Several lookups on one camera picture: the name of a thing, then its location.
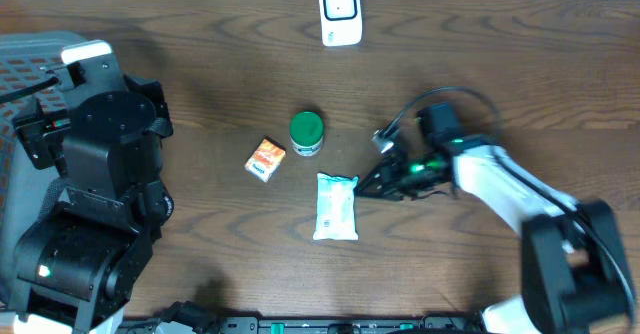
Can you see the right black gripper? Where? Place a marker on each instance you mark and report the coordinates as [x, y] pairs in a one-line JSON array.
[[387, 190]]

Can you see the light blue wipes pack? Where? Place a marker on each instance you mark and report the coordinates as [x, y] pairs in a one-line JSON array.
[[335, 219]]

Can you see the green lid jar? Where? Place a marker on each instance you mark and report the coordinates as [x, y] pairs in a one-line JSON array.
[[306, 133]]

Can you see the orange snack packet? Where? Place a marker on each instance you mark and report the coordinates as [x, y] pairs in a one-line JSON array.
[[265, 160]]

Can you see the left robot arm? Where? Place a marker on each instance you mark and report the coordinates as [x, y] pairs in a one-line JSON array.
[[76, 265]]

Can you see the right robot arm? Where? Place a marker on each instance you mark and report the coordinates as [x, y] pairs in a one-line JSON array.
[[574, 268]]

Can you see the white barcode scanner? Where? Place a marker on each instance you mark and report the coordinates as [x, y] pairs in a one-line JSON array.
[[341, 22]]

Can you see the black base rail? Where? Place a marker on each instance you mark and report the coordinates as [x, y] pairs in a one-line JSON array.
[[438, 323]]

